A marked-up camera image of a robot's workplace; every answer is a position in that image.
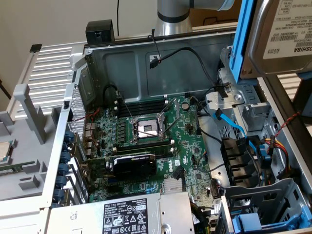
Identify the empty blue disk carrier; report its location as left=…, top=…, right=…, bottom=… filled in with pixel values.
left=231, top=202, right=312, bottom=232

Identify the silver finned heatsink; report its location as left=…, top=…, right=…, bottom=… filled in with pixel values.
left=162, top=177, right=183, bottom=195

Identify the green Dell motherboard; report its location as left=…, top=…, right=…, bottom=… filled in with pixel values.
left=82, top=94, right=222, bottom=221

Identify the silver CPU chip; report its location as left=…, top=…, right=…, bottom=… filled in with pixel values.
left=0, top=140, right=13, bottom=163

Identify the hard disk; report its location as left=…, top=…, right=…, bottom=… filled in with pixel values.
left=230, top=0, right=312, bottom=85

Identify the grey metal drive cage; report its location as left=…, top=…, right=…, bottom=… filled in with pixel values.
left=204, top=46, right=277, bottom=134

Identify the blue plastic latch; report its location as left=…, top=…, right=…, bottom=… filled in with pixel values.
left=258, top=143, right=275, bottom=169

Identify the black RAM slot bank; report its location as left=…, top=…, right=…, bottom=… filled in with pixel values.
left=114, top=95, right=169, bottom=117
left=114, top=140, right=175, bottom=158

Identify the grey plastic parts rack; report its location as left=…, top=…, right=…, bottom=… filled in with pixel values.
left=0, top=84, right=61, bottom=202

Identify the white barcode tag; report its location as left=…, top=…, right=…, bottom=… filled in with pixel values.
left=213, top=198, right=223, bottom=216

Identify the black mesh sleeved cable bundle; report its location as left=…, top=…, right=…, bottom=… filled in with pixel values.
left=190, top=202, right=213, bottom=234

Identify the thin black wall cable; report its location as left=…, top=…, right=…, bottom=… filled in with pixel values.
left=116, top=0, right=121, bottom=37

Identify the metal socket cover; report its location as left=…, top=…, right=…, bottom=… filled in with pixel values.
left=158, top=97, right=180, bottom=121

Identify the short black cable loop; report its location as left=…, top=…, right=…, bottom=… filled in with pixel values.
left=103, top=84, right=122, bottom=98

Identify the green RAM stick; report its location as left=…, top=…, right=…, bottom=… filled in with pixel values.
left=0, top=162, right=35, bottom=176

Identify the thin black wire loop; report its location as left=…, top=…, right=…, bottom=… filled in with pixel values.
left=196, top=151, right=208, bottom=171

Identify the black strap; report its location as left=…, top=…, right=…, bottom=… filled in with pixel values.
left=0, top=78, right=12, bottom=99

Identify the coloured power wire bundle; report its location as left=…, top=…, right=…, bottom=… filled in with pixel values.
left=264, top=136, right=291, bottom=177

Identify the black wire with connector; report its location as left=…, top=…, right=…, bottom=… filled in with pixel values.
left=148, top=47, right=231, bottom=98

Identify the blue SATA wire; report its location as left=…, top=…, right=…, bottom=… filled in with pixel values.
left=212, top=108, right=258, bottom=158

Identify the brown cardboard box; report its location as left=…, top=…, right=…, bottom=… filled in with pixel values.
left=190, top=6, right=241, bottom=31

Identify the open grey PC case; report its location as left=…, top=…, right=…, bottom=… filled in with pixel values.
left=39, top=25, right=312, bottom=234

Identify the black plastic box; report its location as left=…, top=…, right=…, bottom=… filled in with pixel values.
left=85, top=19, right=116, bottom=46

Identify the metal CPU socket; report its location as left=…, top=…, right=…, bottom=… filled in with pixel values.
left=129, top=113, right=171, bottom=144

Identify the black Nvidia graphics card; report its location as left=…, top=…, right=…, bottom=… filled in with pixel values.
left=81, top=153, right=158, bottom=182

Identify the metal locking lever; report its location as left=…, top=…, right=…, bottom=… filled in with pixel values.
left=116, top=91, right=135, bottom=122
left=160, top=97, right=177, bottom=135

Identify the thin red wire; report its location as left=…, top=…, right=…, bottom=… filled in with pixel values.
left=84, top=108, right=102, bottom=149

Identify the red black twisted wire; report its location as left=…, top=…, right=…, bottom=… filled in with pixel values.
left=273, top=112, right=301, bottom=139

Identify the silver power supply unit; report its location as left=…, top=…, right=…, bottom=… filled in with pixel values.
left=48, top=191, right=195, bottom=234

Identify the hard drive in blue caddy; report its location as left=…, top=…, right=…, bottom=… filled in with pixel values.
left=219, top=177, right=312, bottom=234

